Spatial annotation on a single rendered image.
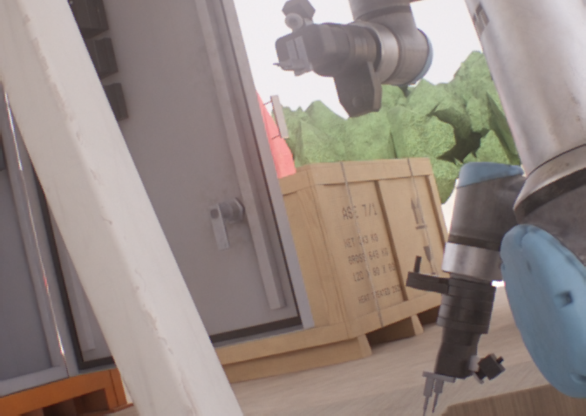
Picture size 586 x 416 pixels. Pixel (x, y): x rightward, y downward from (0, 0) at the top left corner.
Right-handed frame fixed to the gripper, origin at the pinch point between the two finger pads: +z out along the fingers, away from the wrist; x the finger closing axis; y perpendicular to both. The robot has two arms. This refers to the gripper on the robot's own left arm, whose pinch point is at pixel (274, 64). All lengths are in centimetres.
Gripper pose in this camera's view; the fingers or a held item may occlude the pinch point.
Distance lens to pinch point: 127.2
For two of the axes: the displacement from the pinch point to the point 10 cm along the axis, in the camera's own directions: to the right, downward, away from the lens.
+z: -5.8, 0.7, -8.1
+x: 7.8, -2.5, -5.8
